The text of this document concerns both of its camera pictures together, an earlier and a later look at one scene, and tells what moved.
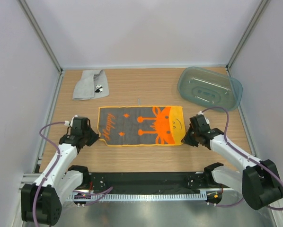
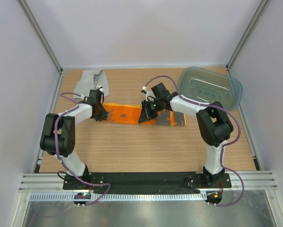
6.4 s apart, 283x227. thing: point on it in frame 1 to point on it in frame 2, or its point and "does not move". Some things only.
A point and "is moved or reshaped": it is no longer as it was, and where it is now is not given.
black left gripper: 94,136 to 103,114
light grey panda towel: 93,84 does not move
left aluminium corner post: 42,34 does not move
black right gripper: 186,139 to 146,114
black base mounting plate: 147,182 does not move
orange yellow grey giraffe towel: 142,126 is moved or reshaped
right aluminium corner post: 262,7 does not move
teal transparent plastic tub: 207,88 does not move
